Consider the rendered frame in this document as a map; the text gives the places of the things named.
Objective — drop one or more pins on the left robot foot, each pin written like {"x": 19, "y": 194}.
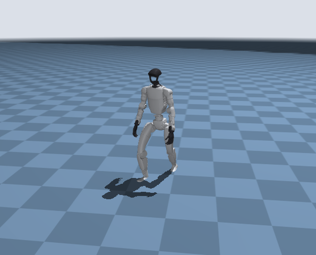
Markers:
{"x": 174, "y": 168}

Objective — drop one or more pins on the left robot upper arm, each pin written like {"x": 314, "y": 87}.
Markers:
{"x": 169, "y": 97}

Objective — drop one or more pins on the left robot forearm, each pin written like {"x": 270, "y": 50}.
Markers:
{"x": 171, "y": 118}

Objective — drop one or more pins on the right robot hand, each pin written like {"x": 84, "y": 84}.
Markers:
{"x": 135, "y": 128}

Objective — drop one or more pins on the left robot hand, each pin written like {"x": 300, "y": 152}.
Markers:
{"x": 170, "y": 136}

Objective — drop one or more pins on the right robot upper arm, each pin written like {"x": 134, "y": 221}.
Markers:
{"x": 143, "y": 104}

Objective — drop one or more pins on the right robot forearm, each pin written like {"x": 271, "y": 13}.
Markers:
{"x": 139, "y": 115}

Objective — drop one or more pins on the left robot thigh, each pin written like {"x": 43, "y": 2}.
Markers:
{"x": 169, "y": 147}

